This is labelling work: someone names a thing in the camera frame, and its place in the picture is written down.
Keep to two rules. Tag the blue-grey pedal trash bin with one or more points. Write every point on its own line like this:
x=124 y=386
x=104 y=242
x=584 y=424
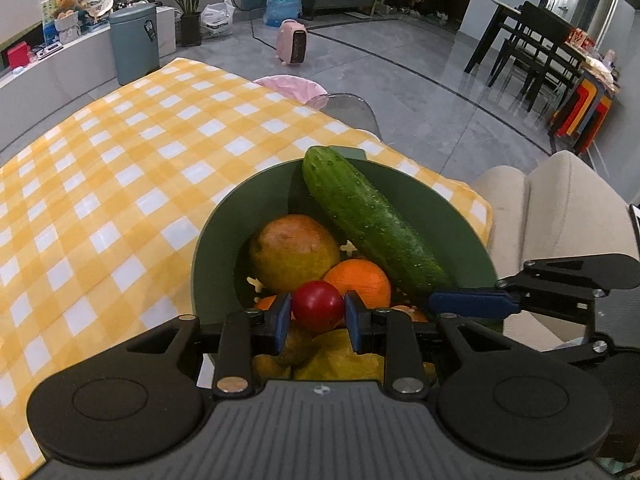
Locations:
x=135 y=45

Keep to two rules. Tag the pink trash bin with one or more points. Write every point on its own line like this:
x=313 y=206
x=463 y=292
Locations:
x=287 y=87

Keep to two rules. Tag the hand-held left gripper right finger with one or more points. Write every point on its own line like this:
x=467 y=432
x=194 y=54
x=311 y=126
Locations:
x=352 y=322

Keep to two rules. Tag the transparent chair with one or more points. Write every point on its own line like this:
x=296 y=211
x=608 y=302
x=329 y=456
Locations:
x=350 y=110

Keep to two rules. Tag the white plastic bag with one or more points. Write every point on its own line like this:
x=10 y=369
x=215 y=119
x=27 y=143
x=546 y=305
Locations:
x=217 y=20

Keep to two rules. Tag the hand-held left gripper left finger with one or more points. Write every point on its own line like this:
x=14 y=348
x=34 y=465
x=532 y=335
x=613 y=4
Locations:
x=282 y=322

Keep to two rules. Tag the dark dining chair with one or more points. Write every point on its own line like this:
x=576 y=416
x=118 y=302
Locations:
x=540 y=55

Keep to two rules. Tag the reddish blushed mango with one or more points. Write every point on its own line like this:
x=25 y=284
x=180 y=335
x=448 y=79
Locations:
x=292 y=252

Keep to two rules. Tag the brown teddy bear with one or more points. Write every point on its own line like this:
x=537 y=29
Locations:
x=66 y=2

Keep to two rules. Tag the tall potted plant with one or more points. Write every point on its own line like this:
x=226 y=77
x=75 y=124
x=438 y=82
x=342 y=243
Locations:
x=190 y=25

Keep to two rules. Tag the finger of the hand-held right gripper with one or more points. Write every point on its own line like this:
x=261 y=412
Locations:
x=470 y=303
x=595 y=347

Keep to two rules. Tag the green cucumber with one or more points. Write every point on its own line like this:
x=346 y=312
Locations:
x=360 y=210

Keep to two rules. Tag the red box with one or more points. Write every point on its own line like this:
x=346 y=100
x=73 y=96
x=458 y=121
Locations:
x=18 y=55

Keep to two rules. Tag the orange and red stools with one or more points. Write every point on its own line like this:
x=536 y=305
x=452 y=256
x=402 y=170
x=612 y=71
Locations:
x=582 y=115

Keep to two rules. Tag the white television console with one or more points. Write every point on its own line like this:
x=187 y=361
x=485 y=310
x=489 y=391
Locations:
x=60 y=80

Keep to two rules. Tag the red cherry tomato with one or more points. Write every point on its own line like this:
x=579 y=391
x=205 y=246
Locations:
x=317 y=305

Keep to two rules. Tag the pink space heater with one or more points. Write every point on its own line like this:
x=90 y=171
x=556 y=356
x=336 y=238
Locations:
x=292 y=42

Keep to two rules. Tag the beige sofa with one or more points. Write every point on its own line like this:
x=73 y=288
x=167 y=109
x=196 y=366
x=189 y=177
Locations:
x=550 y=210

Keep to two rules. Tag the green colander bowl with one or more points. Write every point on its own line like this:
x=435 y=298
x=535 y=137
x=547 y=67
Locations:
x=225 y=240

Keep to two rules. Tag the yellow checkered blanket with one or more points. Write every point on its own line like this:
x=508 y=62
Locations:
x=100 y=185

